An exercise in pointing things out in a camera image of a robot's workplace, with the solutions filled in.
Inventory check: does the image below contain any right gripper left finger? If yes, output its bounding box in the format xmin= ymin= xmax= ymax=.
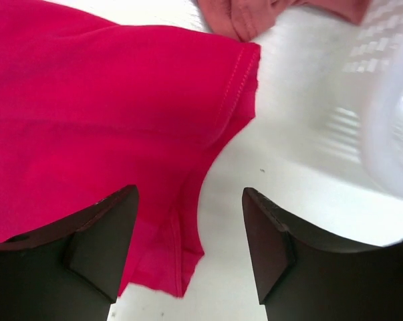
xmin=0 ymin=185 xmax=139 ymax=320

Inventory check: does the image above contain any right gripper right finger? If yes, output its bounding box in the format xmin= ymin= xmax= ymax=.
xmin=242 ymin=187 xmax=403 ymax=320

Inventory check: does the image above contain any magenta t shirt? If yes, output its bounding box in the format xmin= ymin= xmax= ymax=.
xmin=0 ymin=1 xmax=261 ymax=298

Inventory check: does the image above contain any white plastic basket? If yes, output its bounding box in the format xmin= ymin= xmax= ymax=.
xmin=335 ymin=1 xmax=403 ymax=198

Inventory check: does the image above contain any light pink t shirt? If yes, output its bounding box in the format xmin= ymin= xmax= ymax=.
xmin=197 ymin=0 xmax=371 ymax=42

